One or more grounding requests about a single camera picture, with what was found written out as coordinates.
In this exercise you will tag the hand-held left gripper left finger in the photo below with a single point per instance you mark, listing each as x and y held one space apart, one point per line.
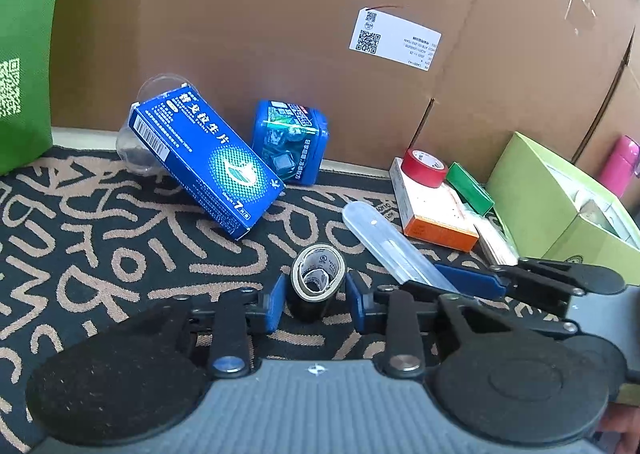
275 306

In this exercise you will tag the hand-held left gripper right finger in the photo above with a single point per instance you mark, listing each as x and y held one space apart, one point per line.
357 306

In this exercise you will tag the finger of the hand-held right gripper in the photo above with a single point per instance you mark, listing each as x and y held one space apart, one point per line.
540 304
470 279

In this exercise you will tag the black tape roll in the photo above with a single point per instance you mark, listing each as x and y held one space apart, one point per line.
305 309

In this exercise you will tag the clear plastic case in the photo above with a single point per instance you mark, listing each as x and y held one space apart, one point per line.
380 234

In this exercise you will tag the slim green box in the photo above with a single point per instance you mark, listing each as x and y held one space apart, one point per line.
470 189

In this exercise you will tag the light green box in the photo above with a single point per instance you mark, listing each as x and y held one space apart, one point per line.
530 194

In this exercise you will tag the red tape roll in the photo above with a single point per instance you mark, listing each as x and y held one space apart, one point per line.
417 174

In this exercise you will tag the blue gum container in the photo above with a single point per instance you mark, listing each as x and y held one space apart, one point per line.
290 144

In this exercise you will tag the blue medicine box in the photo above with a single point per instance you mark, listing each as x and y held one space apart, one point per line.
200 159

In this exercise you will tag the clear plastic cup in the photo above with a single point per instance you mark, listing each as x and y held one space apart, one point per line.
135 154

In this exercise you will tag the person's right hand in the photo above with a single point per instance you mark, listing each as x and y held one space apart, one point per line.
622 426

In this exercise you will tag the thin white pack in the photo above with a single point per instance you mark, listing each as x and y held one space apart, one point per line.
495 241

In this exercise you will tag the white and orange box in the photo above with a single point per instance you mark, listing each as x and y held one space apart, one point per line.
435 214

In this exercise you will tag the pink bottle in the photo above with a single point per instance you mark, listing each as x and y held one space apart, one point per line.
617 164

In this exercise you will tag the black patterned mat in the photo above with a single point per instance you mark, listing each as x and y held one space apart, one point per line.
75 259

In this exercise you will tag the white shipping label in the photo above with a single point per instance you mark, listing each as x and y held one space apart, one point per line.
395 39

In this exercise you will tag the large cardboard box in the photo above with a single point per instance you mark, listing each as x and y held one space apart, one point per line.
250 9

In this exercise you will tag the green fabric bag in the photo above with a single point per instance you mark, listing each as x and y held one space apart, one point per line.
25 34

